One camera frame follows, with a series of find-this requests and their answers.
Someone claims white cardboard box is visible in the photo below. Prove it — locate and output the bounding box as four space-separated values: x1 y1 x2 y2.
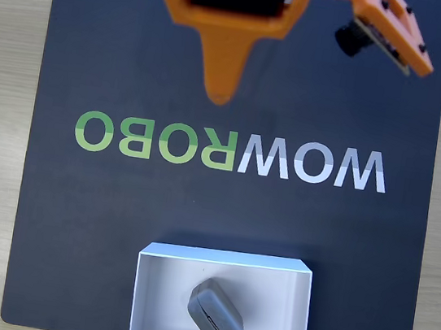
127 237 319 330

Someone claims dark blue WOWROBO mat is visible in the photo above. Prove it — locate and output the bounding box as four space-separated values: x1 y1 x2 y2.
0 0 441 330

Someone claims grey square USB case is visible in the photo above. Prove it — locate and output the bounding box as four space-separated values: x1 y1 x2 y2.
182 274 252 330

